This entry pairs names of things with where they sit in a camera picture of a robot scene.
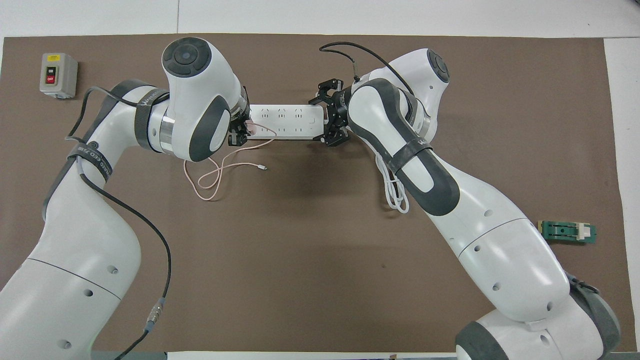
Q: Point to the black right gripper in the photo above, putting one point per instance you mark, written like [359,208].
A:
[340,112]

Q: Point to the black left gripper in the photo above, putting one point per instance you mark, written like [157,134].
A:
[235,132]

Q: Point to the pink charger adapter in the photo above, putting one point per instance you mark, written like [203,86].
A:
[252,129]

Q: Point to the white power strip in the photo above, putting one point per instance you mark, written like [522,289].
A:
[290,122]

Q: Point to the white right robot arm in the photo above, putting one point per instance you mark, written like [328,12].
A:
[500,240]

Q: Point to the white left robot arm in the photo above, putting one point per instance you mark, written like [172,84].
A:
[195,100]

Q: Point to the brown table mat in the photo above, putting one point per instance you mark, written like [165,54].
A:
[300,280]

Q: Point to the grey on-off switch box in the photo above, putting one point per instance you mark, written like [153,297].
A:
[65,75]

